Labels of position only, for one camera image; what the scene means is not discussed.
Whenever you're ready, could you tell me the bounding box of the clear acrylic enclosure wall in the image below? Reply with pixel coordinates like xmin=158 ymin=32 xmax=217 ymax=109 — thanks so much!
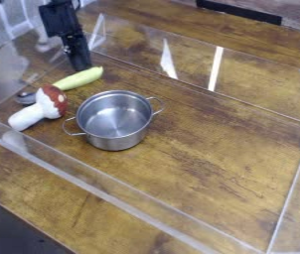
xmin=0 ymin=0 xmax=300 ymax=254

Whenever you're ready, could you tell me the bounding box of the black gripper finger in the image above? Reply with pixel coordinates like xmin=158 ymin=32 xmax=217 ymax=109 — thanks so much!
xmin=61 ymin=34 xmax=87 ymax=71
xmin=81 ymin=34 xmax=91 ymax=68

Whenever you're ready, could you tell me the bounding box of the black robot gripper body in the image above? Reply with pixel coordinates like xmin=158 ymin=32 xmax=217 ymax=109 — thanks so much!
xmin=39 ymin=0 xmax=81 ymax=37

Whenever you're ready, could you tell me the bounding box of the plush red white mushroom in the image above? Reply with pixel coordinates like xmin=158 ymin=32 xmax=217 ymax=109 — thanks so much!
xmin=8 ymin=84 xmax=68 ymax=131

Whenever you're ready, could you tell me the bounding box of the small stainless steel pot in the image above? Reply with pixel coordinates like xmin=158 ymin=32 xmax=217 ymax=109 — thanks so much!
xmin=63 ymin=90 xmax=164 ymax=151

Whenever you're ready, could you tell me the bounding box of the black bar in background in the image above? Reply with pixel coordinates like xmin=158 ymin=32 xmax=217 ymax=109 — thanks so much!
xmin=195 ymin=0 xmax=282 ymax=26

